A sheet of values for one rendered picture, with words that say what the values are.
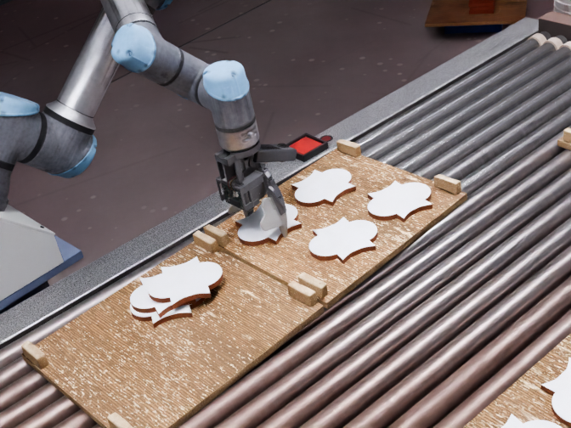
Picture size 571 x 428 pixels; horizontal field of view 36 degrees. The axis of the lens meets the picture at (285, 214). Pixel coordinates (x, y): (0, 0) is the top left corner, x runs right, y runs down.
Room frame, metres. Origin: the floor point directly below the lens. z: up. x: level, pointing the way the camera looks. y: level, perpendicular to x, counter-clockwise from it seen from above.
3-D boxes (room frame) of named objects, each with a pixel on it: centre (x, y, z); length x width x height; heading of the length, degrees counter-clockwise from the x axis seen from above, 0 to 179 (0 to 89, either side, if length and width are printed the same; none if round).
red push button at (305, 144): (1.74, -0.07, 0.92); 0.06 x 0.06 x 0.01; 35
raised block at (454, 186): (1.44, -0.33, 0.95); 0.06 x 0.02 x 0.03; 39
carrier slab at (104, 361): (1.17, 0.23, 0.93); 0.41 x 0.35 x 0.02; 129
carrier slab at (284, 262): (1.43, -0.09, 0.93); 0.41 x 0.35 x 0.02; 129
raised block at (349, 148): (1.65, -0.16, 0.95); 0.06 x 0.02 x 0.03; 39
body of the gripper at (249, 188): (1.41, 0.06, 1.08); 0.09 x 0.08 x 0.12; 129
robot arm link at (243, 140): (1.41, 0.06, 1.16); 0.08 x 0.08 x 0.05
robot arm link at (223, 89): (1.41, 0.06, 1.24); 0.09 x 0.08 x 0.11; 33
